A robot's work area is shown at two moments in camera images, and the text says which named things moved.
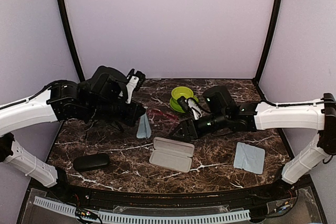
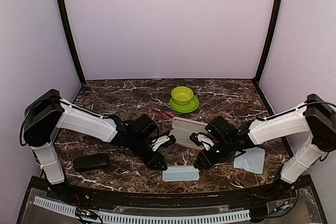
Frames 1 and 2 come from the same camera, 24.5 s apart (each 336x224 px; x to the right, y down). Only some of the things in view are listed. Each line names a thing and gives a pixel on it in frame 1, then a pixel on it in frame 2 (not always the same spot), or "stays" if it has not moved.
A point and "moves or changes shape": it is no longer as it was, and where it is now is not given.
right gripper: (185, 125) -> (207, 162)
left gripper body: (129, 118) -> (146, 158)
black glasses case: (91, 161) stays
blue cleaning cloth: (249, 157) stays
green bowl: (179, 91) stays
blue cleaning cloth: (144, 130) -> (180, 173)
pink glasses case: (172, 155) moves or changes shape
